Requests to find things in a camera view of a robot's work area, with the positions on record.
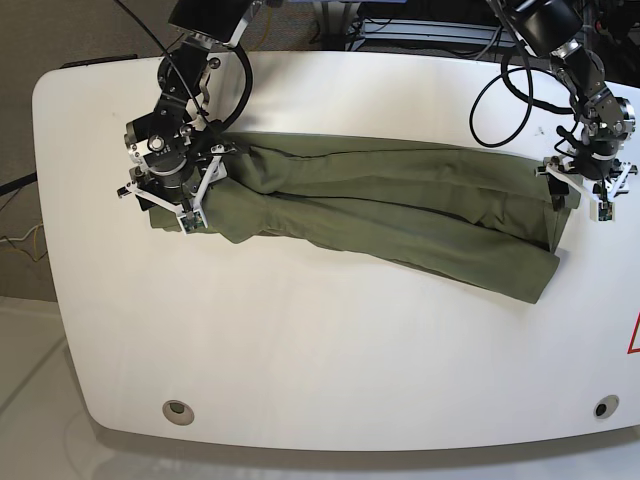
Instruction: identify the black bar under table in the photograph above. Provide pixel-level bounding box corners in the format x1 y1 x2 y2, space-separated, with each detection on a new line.
0 171 38 196

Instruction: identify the grey metal frame rail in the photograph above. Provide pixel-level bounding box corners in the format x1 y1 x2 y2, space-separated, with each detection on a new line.
347 18 514 58

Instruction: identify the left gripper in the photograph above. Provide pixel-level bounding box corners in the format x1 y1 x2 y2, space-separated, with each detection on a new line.
535 153 638 209

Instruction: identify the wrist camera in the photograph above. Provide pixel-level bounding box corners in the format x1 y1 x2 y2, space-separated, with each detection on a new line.
178 211 208 234
590 200 615 223

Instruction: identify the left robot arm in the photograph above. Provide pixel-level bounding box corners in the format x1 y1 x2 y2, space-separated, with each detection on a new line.
491 1 635 221

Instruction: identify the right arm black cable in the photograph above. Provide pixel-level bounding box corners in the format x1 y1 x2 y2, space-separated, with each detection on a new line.
209 44 254 134

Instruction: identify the right table cable grommet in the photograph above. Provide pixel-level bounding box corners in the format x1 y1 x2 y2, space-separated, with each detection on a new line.
593 395 620 420

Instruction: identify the white floor cable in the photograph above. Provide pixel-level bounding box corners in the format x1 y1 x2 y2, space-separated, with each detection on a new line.
0 225 42 248

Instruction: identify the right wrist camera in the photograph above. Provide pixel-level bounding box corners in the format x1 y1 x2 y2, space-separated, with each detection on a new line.
178 211 208 234

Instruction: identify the olive green T-shirt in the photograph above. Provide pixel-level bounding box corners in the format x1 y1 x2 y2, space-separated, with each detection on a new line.
147 130 584 306

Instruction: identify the grey metal table leg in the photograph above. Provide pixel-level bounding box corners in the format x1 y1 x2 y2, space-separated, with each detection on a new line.
312 1 361 51

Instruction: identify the table cable grommet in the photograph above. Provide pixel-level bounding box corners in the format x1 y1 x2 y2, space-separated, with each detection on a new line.
162 400 195 426
593 395 620 420

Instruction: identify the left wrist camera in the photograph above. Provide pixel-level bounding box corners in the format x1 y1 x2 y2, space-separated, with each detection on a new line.
590 200 615 223

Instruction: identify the left table cable grommet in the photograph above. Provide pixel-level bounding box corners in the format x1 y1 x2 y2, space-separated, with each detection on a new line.
162 400 195 426

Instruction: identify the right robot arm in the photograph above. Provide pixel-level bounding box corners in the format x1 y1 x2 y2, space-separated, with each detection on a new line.
117 1 261 230

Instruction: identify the yellow floor cable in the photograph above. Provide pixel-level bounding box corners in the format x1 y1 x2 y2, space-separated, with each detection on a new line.
0 225 47 263

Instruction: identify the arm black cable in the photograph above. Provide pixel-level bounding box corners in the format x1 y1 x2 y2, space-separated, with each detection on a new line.
209 44 254 134
468 0 576 149

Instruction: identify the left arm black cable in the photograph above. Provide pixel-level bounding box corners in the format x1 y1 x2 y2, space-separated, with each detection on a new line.
468 0 576 149

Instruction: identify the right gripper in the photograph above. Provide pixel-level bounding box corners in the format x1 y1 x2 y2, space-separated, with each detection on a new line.
117 144 236 218

